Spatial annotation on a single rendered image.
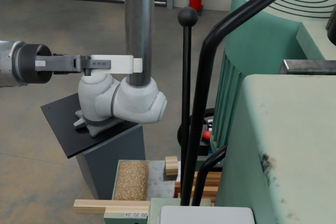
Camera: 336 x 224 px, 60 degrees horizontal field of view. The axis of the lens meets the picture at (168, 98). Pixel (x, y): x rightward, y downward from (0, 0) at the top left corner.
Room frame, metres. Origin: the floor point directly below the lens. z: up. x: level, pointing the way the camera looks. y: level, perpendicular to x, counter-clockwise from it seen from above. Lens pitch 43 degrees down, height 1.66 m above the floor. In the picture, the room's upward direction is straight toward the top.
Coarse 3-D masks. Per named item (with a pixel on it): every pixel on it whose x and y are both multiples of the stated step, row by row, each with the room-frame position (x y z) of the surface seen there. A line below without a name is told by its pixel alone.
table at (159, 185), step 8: (120, 160) 0.52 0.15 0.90; (128, 160) 0.52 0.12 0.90; (136, 160) 0.52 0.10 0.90; (144, 160) 0.52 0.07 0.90; (152, 160) 0.52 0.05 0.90; (160, 160) 0.52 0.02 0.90; (152, 168) 0.50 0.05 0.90; (160, 168) 0.50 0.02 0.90; (152, 176) 0.47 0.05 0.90; (160, 176) 0.47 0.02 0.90; (168, 176) 0.47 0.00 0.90; (176, 176) 0.47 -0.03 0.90; (152, 184) 0.44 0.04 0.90; (160, 184) 0.44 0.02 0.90; (168, 184) 0.44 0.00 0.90; (152, 192) 0.42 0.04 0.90; (160, 192) 0.42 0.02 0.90; (168, 192) 0.42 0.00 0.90
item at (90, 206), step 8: (80, 200) 0.37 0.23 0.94; (88, 200) 0.37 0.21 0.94; (96, 200) 0.37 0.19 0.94; (104, 200) 0.37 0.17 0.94; (112, 200) 0.37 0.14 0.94; (120, 200) 0.37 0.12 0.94; (128, 200) 0.37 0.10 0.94; (136, 200) 0.37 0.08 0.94; (80, 208) 0.36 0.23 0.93; (88, 208) 0.36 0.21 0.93; (96, 208) 0.35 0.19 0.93; (104, 208) 0.35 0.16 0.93
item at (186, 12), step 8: (184, 8) 0.45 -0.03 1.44; (192, 8) 0.45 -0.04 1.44; (184, 16) 0.44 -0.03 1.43; (192, 16) 0.44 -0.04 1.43; (184, 24) 0.44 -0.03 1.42; (192, 24) 0.44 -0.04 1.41; (184, 32) 0.43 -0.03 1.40; (184, 40) 0.42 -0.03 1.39; (184, 48) 0.42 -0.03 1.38; (184, 56) 0.41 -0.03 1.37; (184, 64) 0.40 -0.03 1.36; (184, 72) 0.39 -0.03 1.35; (184, 80) 0.38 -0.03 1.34; (184, 88) 0.37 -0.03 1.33; (184, 96) 0.37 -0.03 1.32; (184, 104) 0.36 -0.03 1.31; (184, 112) 0.35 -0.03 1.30; (184, 120) 0.34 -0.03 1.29; (184, 128) 0.33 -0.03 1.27; (184, 136) 0.32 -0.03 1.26; (184, 144) 0.31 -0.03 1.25; (184, 152) 0.30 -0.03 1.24; (184, 160) 0.30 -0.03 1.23; (184, 168) 0.29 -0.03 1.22
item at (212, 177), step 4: (196, 172) 0.43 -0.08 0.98; (208, 172) 0.43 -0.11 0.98; (212, 172) 0.43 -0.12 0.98; (216, 172) 0.43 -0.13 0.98; (220, 172) 0.43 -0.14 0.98; (196, 176) 0.42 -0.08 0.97; (208, 176) 0.42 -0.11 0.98; (212, 176) 0.42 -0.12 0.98; (216, 176) 0.42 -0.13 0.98; (208, 180) 0.42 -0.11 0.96; (212, 180) 0.42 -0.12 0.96; (216, 180) 0.42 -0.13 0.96
